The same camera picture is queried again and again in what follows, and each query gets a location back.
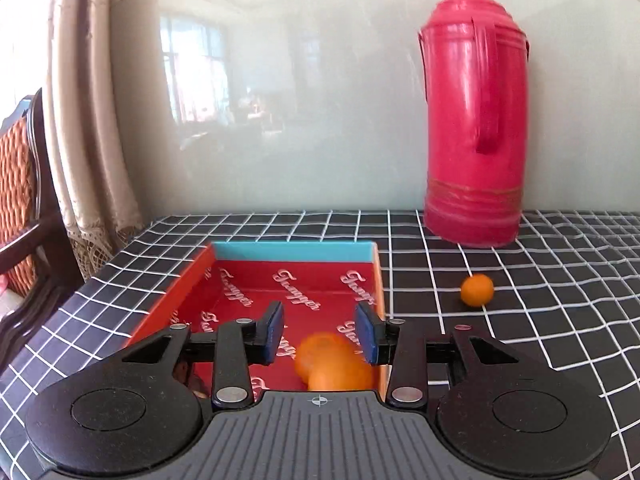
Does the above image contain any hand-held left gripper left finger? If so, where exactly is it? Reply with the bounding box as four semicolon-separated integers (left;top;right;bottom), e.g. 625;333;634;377
122;301;286;407

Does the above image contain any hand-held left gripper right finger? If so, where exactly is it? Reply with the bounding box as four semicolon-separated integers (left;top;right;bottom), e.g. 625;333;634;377
354;301;518;407

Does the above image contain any tangerine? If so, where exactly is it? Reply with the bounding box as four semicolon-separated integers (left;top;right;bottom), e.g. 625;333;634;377
294;331;376;392

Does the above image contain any green cardboard box red inside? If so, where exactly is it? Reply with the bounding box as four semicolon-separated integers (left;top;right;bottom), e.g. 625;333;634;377
125;241;392;396

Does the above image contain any small round orange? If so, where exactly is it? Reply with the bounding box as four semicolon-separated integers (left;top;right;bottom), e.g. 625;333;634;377
460;273;495;307

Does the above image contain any black white checked tablecloth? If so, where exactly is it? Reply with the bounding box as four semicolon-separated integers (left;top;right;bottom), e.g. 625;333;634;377
0;210;640;480

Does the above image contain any red thermos flask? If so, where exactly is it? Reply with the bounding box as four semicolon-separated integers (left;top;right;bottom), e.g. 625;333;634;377
417;0;531;248

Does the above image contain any dark wooden chair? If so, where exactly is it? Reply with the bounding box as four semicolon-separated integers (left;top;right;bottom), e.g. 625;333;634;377
0;87;76;311

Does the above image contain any orange woven chair cushion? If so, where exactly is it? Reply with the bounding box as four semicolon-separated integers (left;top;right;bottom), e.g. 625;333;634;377
0;117;38;296

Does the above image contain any beige curtain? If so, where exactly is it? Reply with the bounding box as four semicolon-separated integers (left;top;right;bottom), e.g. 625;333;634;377
42;0;146;281

